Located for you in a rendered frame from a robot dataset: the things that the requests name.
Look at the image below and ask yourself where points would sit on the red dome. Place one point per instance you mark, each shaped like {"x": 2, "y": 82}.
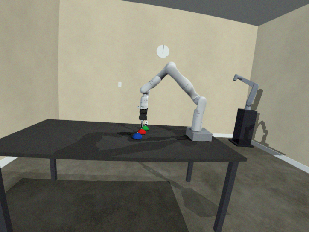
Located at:
{"x": 141, "y": 131}

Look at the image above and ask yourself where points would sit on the green dome bell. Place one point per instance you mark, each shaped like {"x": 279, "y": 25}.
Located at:
{"x": 145, "y": 128}

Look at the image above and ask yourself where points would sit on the blue dome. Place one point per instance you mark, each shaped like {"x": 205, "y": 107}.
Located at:
{"x": 137, "y": 136}

